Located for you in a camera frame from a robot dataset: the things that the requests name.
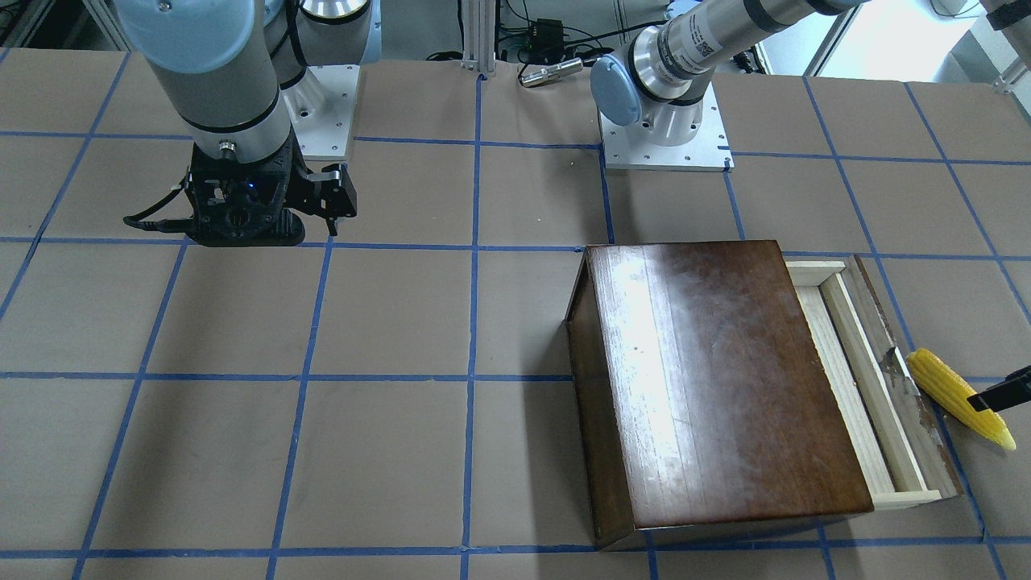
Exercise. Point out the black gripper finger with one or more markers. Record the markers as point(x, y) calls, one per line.
point(1013, 390)

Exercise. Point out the yellow corn cob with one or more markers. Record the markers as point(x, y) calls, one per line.
point(951, 392)

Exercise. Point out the light wooden drawer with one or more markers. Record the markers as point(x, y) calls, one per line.
point(894, 434)

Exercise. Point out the dark wooden drawer cabinet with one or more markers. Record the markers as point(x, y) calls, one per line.
point(705, 411)

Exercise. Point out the black electronics box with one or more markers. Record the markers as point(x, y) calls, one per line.
point(546, 39)

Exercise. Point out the aluminium frame post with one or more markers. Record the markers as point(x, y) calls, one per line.
point(479, 35)

